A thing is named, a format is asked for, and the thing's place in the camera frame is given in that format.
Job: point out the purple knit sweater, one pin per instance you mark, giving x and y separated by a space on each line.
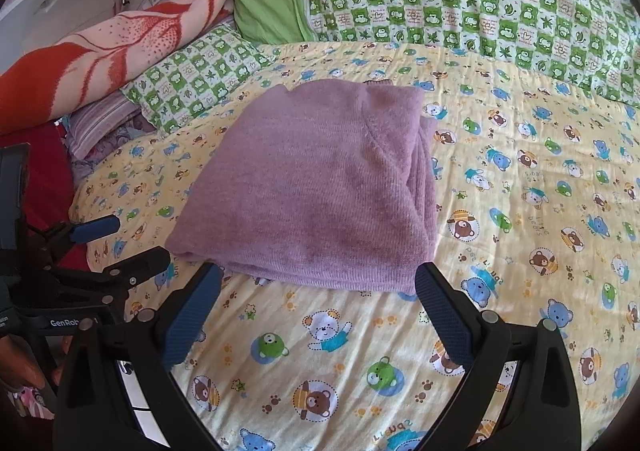
300 181

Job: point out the purple striped cloth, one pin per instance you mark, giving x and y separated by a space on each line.
100 123

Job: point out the person's left hand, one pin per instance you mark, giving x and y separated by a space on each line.
20 363

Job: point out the pink floral cloth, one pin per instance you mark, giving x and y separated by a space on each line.
30 403

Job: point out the yellow bear print bed sheet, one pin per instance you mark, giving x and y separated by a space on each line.
350 331

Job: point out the green checked pillow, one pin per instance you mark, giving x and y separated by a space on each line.
195 76

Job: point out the bright red cloth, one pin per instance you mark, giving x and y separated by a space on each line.
45 171

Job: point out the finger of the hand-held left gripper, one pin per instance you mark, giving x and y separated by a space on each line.
135 268
95 228

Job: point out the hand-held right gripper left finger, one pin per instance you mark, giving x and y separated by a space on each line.
187 321

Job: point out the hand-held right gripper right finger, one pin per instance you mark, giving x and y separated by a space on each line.
442 311

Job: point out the red and white blanket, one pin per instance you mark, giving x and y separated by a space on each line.
100 51

